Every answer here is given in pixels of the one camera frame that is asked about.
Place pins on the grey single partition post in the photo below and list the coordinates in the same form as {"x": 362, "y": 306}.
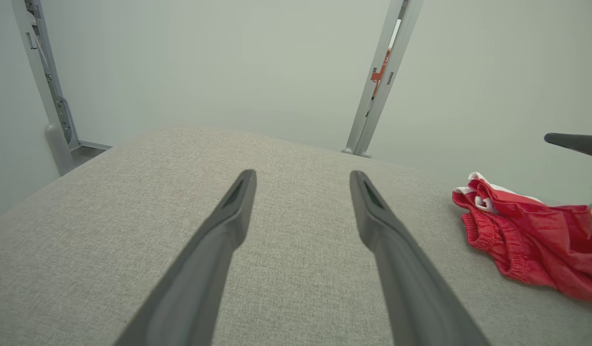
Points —
{"x": 36, "y": 57}

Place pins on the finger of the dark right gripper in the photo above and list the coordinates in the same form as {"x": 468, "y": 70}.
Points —
{"x": 582, "y": 143}

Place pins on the grey double partition post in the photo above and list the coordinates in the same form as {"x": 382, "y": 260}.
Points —
{"x": 364, "y": 120}

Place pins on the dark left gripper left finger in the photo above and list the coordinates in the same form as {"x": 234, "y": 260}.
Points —
{"x": 199, "y": 288}

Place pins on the orange object behind partition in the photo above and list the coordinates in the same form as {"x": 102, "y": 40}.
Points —
{"x": 376, "y": 77}

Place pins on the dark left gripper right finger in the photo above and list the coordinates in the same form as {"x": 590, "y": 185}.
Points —
{"x": 411, "y": 298}

